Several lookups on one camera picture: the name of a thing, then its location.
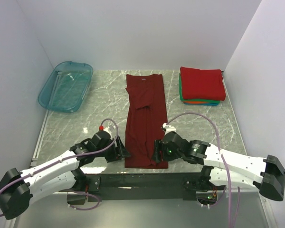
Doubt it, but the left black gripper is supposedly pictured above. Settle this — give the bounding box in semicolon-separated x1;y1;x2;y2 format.
95;135;130;162

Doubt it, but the dark red t-shirt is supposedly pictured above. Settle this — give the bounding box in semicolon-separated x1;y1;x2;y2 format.
124;74;168;169

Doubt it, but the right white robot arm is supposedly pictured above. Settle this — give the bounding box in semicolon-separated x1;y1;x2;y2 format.
152;132;285;201

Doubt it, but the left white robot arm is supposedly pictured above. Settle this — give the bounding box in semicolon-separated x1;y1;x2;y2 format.
0;131;131;220

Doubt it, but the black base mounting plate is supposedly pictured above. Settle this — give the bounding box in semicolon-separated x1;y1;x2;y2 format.
71;170;225;200

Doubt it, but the folded blue t-shirt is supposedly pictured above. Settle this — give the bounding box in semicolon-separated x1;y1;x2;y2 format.
184;103;219;106

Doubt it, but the folded orange t-shirt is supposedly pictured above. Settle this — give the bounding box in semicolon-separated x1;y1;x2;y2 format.
183;101;207;103

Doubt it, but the folded red t-shirt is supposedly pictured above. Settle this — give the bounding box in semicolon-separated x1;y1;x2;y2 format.
180;66;226;101

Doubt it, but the blue transparent plastic bin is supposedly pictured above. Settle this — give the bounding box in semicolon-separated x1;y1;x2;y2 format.
38;61;94;113

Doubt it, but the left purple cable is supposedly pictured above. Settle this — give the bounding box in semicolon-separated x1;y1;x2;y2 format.
0;118;119;218

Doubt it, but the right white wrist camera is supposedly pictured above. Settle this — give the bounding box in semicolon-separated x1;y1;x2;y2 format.
161;123;177;134

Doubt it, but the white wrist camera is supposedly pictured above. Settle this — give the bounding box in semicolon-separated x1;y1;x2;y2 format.
99;125;116;137
161;123;177;134

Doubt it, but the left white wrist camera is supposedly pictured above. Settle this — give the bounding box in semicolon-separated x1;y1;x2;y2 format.
99;125;116;137

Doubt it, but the aluminium frame rail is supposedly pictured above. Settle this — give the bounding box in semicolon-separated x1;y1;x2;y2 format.
15;172;267;193

